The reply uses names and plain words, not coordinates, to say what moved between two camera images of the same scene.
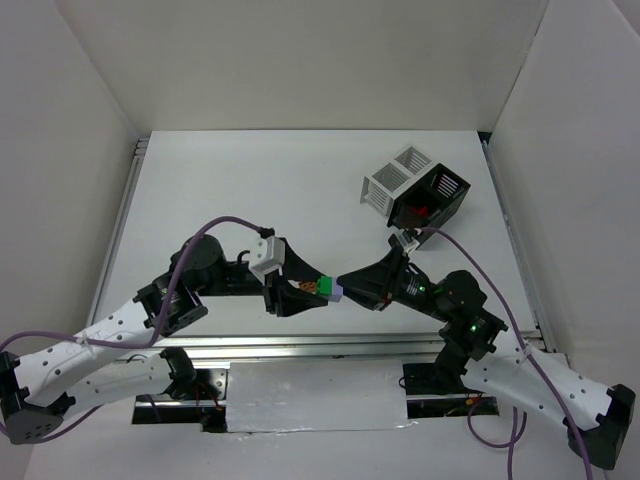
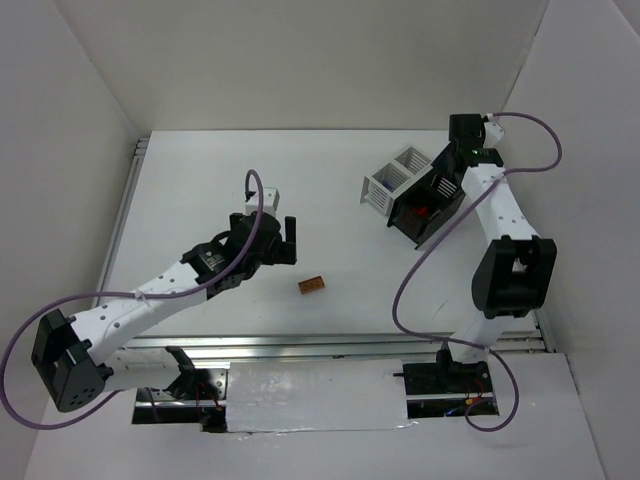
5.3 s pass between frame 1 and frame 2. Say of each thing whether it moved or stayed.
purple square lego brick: moved
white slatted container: stayed
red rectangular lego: stayed
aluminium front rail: stayed
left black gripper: moved
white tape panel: stayed
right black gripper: moved
